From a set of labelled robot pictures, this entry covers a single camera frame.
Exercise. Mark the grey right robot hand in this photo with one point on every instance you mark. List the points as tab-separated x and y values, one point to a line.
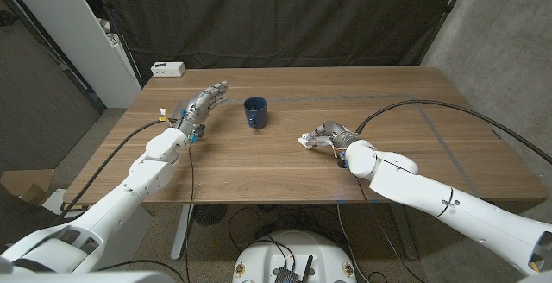
334	132

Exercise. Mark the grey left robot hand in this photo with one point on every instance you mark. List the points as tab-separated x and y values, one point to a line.
198	106

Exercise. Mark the white AirPods case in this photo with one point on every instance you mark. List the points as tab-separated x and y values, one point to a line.
305	144

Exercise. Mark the white robot base with antenna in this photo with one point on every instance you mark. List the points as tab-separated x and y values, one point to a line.
293	253

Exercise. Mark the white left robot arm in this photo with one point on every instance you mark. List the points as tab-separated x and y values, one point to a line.
129	192

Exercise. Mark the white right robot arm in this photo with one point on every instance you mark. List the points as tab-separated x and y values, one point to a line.
431	196

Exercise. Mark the dark blue ceramic mug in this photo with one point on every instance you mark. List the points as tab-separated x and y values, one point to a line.
254	112

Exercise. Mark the white power strip box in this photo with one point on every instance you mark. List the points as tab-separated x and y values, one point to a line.
168	69

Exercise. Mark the round black floor fan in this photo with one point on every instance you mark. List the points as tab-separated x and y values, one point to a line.
210	215

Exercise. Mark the black backdrop stand pole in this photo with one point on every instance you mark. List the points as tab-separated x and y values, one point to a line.
113	20
448	7

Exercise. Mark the black curtain backdrop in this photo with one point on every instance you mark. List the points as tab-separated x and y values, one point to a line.
280	15

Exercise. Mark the grey table leg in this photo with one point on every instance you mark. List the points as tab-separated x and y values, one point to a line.
407	244
181	235

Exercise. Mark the white shelf cabinet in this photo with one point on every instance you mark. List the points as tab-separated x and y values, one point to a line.
73	28

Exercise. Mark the small white floor box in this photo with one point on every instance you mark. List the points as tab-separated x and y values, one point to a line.
54	201

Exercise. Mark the brown cardboard box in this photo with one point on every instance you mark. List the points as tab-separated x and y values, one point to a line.
21	181

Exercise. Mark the white robot torso edge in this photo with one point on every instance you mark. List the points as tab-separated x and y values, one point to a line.
86	278

